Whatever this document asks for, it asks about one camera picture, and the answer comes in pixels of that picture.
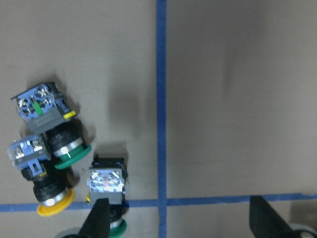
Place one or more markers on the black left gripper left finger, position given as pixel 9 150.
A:
pixel 97 224

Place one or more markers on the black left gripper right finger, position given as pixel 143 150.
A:
pixel 265 222

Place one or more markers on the green push button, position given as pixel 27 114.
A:
pixel 107 178
pixel 45 111

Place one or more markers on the yellow push button on table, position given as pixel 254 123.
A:
pixel 32 158

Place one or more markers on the green push button in pile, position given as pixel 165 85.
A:
pixel 45 111

